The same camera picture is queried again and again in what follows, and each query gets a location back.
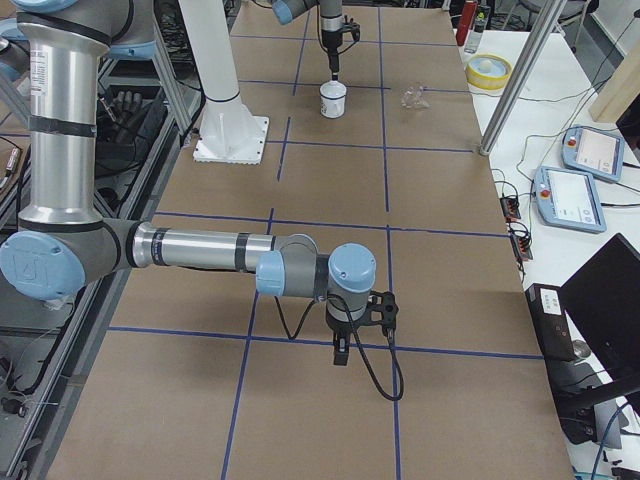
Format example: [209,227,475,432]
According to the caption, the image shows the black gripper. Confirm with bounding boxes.
[327,315,353,366]
[320,29,343,81]

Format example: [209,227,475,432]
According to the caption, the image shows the white mug lid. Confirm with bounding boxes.
[320,80,347,100]

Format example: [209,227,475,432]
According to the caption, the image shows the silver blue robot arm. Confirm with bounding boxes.
[1,1,376,365]
[271,0,345,81]

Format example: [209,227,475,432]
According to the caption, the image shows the clear glass funnel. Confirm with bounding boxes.
[401,84,430,109]

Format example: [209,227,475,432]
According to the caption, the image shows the white enamel mug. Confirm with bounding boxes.
[320,95,346,119]

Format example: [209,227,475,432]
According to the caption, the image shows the clear plastic bottle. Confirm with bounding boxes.
[464,5,491,54]

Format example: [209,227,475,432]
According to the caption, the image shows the red bottle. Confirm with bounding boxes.
[456,0,477,46]

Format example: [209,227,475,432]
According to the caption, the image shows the yellow tape roll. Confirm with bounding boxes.
[465,54,512,91]

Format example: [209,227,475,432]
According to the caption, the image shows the orange usb hub near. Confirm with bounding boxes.
[510,231,533,262]

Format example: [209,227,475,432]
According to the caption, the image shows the orange usb hub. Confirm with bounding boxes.
[510,231,533,262]
[500,195,521,222]

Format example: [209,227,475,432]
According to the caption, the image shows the black computer box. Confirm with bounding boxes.
[526,283,622,449]

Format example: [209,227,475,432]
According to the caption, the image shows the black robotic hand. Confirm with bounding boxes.
[97,90,165,147]

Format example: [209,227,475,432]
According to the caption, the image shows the orange usb hub far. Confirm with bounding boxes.
[500,195,521,222]

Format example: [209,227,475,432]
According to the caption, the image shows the black monitor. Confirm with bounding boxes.
[560,233,639,379]

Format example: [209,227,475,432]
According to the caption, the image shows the near blue teach pendant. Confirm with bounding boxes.
[533,166,607,233]

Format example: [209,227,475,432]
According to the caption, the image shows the blue teach pendant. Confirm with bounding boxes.
[533,166,607,233]
[561,125,624,183]

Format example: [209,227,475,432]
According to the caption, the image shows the far blue teach pendant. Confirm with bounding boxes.
[561,125,624,183]

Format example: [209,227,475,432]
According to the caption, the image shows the wooden board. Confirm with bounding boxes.
[589,43,640,123]

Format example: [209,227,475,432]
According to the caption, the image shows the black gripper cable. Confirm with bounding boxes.
[337,19,362,56]
[273,293,405,401]

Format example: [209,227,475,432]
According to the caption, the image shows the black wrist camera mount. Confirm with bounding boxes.
[341,16,361,43]
[359,291,399,340]

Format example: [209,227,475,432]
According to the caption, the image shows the white camera stand post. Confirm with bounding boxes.
[179,0,269,165]

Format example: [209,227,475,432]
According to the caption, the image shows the aluminium frame post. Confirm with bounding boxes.
[479,0,567,156]

